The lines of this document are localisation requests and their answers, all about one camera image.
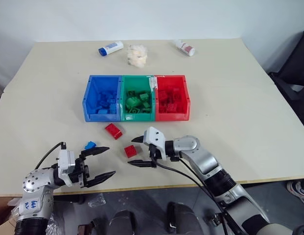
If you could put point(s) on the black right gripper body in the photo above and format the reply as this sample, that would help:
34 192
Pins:
153 151

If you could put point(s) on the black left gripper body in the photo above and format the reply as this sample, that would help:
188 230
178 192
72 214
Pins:
80 171

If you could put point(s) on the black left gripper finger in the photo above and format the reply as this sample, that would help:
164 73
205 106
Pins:
101 177
95 149

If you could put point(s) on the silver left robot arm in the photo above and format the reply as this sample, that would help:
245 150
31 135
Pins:
34 195

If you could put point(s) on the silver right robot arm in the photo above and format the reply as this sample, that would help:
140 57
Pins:
210 169

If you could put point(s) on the small blue building block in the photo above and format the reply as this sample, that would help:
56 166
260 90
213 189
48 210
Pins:
90 145

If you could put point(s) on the small red building block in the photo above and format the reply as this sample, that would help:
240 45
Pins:
131 151

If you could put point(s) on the green plastic bin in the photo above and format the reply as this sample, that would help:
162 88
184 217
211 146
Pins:
135 117

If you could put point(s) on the long red building block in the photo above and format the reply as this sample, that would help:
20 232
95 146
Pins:
113 131

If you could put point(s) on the green building block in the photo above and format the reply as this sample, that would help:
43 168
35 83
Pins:
134 110
144 96
146 105

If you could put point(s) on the blue plastic bin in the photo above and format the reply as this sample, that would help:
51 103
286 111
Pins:
93 117

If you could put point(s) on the red plastic bin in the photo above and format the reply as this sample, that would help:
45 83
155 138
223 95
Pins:
171 117

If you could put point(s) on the large rounded green block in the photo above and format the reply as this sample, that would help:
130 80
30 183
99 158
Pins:
132 101

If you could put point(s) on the dark rounded shape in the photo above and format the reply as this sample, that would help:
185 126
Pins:
122 224
182 218

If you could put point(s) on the white tape strip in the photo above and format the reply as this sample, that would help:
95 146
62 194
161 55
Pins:
153 82

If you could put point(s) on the clear plastic wrap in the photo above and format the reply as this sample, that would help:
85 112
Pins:
52 224

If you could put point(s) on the crumpled clear plastic bag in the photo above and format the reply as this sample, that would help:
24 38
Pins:
137 55

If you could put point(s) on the brown cardboard box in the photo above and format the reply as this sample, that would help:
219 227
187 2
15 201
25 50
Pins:
5 215

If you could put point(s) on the white bottle with blue cap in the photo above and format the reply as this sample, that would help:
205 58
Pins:
112 47

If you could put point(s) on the white bottle with red label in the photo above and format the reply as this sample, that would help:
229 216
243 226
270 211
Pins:
184 47

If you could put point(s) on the white sneaker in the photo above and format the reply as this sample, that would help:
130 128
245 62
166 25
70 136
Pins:
298 191

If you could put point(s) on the black chair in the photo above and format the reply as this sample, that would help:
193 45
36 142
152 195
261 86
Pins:
293 85

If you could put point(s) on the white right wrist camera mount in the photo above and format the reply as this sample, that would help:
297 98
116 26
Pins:
154 138

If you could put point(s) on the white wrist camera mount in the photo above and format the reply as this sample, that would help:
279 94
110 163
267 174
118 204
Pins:
66 161
154 138

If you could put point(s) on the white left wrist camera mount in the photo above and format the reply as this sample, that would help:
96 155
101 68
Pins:
66 161

